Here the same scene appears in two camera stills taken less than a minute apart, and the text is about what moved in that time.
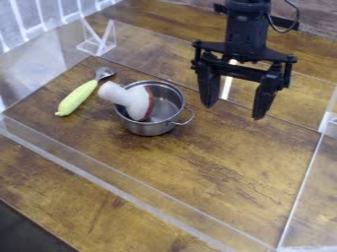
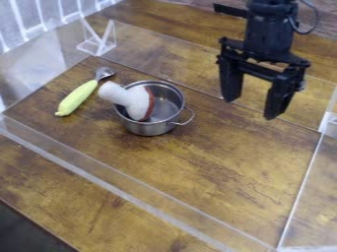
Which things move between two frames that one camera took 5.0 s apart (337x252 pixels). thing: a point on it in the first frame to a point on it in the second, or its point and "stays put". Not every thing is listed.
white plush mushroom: [137, 98] stays put
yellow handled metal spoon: [83, 92] stays put
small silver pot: [170, 111] stays put
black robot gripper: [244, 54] to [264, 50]
